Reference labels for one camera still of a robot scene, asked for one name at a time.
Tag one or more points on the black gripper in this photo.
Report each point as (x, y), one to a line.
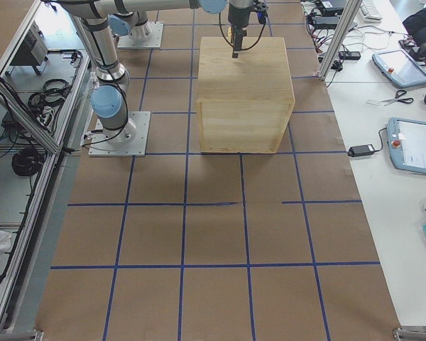
(237, 15)

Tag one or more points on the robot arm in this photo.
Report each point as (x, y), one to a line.
(131, 24)
(94, 16)

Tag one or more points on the wooden drawer cabinet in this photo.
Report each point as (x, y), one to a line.
(243, 104)

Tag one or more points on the far teach pendant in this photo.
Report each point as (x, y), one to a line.
(400, 68)

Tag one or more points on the teach pendant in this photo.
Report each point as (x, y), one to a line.
(407, 144)
(400, 68)

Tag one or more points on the black power adapter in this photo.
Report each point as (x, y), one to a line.
(361, 150)

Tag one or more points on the black scissors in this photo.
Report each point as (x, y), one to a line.
(399, 97)

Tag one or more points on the near teach pendant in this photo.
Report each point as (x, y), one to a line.
(407, 144)

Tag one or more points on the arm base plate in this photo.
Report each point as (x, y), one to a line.
(154, 42)
(131, 141)

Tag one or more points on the aluminium frame post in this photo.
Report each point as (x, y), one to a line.
(348, 15)

